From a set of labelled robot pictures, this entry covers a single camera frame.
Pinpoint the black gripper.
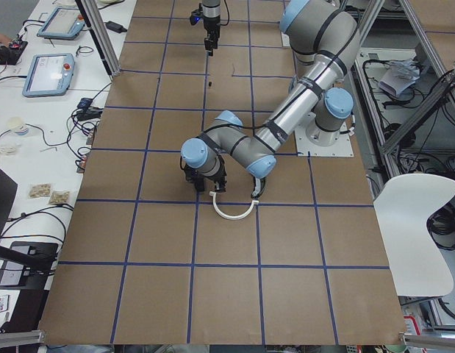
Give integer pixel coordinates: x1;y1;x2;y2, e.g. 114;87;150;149
204;16;221;56
182;161;226;193

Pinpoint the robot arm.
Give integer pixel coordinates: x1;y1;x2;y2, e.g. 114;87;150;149
201;0;221;56
180;1;359;192

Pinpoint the olive brake shoe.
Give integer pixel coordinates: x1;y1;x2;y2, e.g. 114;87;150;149
251;177;267;199

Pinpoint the black power adapter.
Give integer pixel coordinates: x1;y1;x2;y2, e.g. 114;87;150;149
105;21;127;33

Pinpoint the far blue teach pendant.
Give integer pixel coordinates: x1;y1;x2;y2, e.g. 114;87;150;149
37;7;85;40

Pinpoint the blue teach pendant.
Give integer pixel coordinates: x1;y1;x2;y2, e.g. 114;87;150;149
37;7;85;40
22;53;75;98

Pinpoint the near blue teach pendant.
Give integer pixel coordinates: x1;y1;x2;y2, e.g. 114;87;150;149
22;53;75;98

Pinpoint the white chair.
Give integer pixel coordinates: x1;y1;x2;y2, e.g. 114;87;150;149
373;174;455;297

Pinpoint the white curved plastic bracket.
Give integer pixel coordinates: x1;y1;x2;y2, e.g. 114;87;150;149
209;191;259;221

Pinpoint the aluminium frame post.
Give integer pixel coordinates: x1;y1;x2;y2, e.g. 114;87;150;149
76;0;121;77

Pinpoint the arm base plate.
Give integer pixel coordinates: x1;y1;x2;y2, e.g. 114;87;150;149
294;113;354;157

